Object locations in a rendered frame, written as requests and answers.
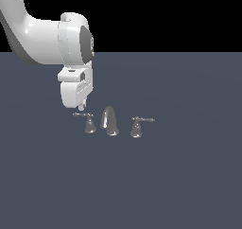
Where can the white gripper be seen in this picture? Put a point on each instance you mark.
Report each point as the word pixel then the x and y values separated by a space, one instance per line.
pixel 74 87

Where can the chrome faucet spout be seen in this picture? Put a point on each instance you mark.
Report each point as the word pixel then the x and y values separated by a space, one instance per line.
pixel 109 121

